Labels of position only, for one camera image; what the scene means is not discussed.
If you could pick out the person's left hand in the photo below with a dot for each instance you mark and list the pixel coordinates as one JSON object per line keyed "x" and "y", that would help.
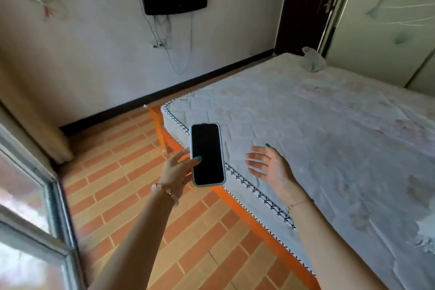
{"x": 171, "y": 172}

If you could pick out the person's right hand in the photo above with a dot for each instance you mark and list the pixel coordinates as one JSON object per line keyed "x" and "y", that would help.
{"x": 273, "y": 167}

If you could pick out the person's right middle finger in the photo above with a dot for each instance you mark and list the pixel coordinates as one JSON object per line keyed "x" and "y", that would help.
{"x": 255, "y": 156}

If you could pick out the person's left thumb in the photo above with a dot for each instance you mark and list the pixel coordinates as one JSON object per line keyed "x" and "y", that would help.
{"x": 191, "y": 160}

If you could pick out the person's right thumb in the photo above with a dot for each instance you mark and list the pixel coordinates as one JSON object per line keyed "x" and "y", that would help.
{"x": 268, "y": 146}

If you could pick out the black smartphone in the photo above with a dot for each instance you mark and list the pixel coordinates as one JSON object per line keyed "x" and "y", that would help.
{"x": 207, "y": 155}

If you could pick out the person's left forearm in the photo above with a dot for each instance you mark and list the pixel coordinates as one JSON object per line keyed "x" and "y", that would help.
{"x": 136, "y": 242}

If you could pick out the person's right forearm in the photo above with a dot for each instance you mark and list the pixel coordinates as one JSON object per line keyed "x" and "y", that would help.
{"x": 334, "y": 249}

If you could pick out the white quilted mattress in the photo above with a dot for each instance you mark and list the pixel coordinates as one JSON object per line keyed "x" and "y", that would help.
{"x": 323, "y": 150}

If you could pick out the clear crumpled plastic bag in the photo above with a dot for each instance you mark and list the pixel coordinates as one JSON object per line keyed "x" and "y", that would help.
{"x": 312, "y": 58}

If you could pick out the dark wooden door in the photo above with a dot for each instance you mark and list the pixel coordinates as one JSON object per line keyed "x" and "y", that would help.
{"x": 306, "y": 4}

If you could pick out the beige curtain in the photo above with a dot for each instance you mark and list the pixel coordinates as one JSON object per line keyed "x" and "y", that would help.
{"x": 30, "y": 109}

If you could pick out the white wardrobe with painted doors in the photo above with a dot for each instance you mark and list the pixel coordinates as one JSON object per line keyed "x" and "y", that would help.
{"x": 387, "y": 18}

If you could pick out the orange wooden bed frame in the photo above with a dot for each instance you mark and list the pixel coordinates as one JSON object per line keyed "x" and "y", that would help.
{"x": 234, "y": 208}

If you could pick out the aluminium window frame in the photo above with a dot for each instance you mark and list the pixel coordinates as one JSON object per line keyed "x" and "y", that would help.
{"x": 37, "y": 211}

